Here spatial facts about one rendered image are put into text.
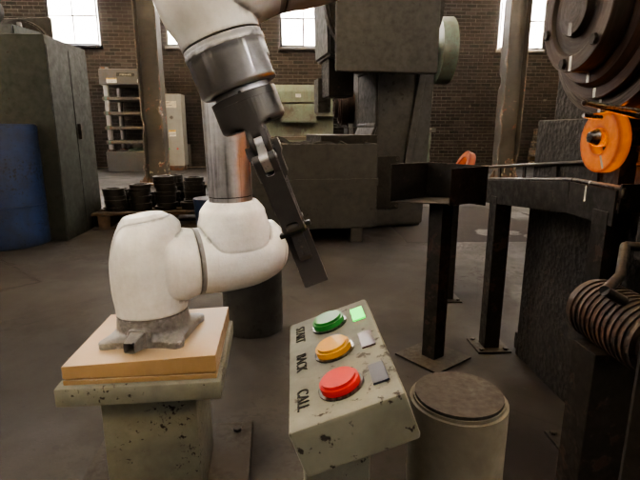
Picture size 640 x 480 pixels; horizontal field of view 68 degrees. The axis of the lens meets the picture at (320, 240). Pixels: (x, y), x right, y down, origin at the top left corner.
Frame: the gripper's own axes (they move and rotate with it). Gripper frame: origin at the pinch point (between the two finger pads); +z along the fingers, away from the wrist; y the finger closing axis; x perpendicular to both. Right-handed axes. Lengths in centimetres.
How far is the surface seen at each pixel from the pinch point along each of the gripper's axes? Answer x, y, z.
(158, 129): 186, 710, -92
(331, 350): 0.5, -8.9, 8.4
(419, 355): -19, 108, 79
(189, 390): 34, 31, 25
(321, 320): 1.2, -0.2, 8.3
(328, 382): 1.5, -15.2, 8.4
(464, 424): -10.4, -8.6, 22.9
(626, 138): -76, 53, 14
